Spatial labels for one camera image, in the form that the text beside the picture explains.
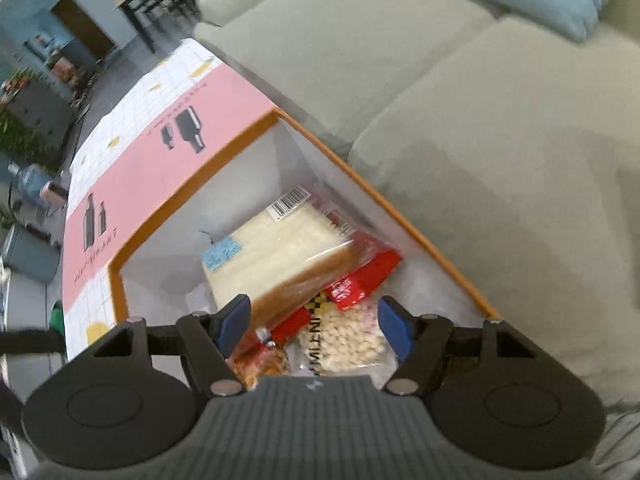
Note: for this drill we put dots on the clear packet of white puffs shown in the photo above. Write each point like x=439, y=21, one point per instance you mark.
x=345, y=340

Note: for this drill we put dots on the dark grey cabinet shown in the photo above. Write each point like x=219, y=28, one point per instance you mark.
x=47, y=105

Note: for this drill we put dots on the long red snack packet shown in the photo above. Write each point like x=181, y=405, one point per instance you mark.
x=365, y=280

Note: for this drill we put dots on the pink space heater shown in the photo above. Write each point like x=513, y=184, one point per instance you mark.
x=52, y=192

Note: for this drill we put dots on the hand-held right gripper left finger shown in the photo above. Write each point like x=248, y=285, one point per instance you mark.
x=235, y=320

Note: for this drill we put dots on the large water bottle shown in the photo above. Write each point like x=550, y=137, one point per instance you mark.
x=30, y=178

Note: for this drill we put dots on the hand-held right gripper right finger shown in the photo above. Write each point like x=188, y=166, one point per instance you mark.
x=395, y=330

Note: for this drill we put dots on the grey trash bin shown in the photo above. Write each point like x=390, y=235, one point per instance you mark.
x=30, y=255

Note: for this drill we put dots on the beige sofa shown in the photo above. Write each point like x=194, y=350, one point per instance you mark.
x=450, y=160

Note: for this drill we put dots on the grey printed clothing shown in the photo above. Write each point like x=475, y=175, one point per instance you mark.
x=620, y=440

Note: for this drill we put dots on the dark wooden door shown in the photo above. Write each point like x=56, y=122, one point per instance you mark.
x=82, y=25

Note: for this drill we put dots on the pink white printed tablecloth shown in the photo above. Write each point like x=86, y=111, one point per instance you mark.
x=175, y=160

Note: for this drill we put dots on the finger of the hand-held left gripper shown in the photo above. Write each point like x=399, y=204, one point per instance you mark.
x=30, y=341

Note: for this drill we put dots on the orange cardboard box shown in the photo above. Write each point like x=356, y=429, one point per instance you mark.
x=260, y=180

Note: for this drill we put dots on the clear bread packet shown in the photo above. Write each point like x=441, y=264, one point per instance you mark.
x=280, y=250

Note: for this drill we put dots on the tall leafy potted plant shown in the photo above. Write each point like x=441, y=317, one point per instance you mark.
x=20, y=130

